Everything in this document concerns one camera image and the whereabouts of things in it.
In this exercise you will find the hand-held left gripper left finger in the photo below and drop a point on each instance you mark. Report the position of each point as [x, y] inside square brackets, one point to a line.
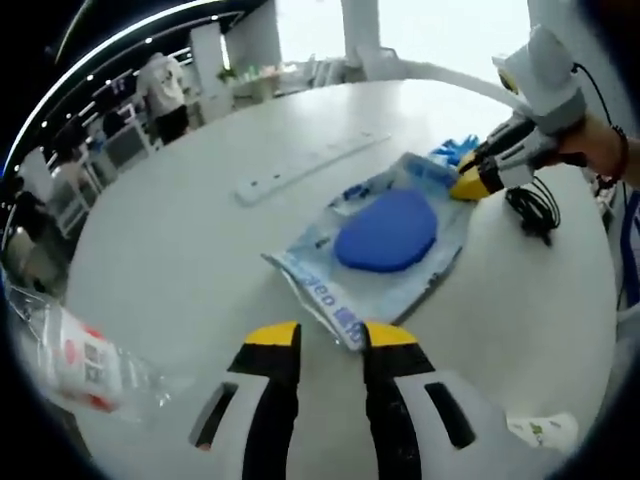
[270, 400]

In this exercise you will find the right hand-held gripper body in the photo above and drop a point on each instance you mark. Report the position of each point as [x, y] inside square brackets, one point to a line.
[545, 80]

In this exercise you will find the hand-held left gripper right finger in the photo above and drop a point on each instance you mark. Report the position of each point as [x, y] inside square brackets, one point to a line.
[400, 410]

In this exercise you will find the blue gloves packet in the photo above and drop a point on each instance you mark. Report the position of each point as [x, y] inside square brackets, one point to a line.
[452, 150]

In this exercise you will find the blue pad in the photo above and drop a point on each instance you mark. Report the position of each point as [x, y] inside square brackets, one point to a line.
[385, 235]

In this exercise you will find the clear plastic bottle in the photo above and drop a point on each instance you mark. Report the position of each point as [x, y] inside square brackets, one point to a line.
[85, 360]

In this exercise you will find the person's right hand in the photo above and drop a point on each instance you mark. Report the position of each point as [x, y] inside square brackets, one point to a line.
[590, 147]

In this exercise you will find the person's torso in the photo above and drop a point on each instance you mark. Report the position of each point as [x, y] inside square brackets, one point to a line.
[631, 280]

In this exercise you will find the white power strip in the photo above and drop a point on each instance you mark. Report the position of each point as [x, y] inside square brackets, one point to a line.
[310, 167]

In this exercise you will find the green potted plant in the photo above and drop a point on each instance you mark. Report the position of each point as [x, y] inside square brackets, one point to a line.
[227, 76]

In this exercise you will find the white chair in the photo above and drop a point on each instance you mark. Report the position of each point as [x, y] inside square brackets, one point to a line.
[125, 145]

